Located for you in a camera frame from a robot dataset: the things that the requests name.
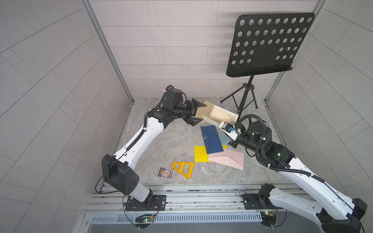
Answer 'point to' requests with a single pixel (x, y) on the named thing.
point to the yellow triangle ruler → (181, 168)
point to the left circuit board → (145, 218)
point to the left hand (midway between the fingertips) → (208, 109)
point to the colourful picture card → (165, 173)
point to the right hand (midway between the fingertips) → (221, 127)
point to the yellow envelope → (201, 155)
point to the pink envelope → (229, 158)
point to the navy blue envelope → (211, 140)
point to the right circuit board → (268, 218)
